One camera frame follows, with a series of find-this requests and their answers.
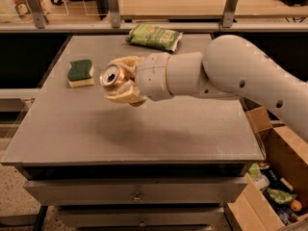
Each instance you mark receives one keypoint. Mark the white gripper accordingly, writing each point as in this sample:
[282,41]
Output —
[153,77]

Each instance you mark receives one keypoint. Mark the crushed orange soda can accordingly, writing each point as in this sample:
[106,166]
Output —
[113,76]

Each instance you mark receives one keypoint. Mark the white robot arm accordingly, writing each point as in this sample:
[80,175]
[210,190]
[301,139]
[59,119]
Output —
[230,67]

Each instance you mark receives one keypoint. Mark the green and yellow sponge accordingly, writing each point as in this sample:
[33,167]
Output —
[80,73]

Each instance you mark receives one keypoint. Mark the green chip bag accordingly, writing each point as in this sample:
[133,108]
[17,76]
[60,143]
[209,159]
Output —
[148,35]

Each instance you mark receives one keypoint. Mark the wooden shelf board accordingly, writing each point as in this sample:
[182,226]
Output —
[165,9]

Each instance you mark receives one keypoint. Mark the upper grey drawer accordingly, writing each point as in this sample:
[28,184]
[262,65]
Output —
[136,191]

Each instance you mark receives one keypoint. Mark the grey drawer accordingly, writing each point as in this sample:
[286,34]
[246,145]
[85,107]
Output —
[141,217]
[136,191]

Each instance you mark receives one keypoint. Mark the lower grey drawer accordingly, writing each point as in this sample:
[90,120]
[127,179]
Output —
[141,217]

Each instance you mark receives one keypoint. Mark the dark bottle in box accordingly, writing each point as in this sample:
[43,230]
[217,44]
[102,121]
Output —
[275,181]

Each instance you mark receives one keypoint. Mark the cardboard box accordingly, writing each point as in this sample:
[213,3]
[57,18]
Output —
[287,153]

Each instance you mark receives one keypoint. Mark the green packet in box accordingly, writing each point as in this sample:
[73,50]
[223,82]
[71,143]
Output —
[279,197]

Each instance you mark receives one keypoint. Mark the small orange fruit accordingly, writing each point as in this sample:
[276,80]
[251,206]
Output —
[296,206]

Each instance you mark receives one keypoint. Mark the middle metal bracket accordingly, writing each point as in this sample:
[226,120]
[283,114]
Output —
[114,12]

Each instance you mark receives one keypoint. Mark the metal bracket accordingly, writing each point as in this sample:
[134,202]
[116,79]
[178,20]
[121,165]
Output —
[37,13]
[114,12]
[228,13]

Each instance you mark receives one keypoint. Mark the right metal bracket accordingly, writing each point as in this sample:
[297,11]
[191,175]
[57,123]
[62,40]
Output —
[228,13]

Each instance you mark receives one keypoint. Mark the left metal bracket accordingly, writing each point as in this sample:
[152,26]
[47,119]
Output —
[37,13]

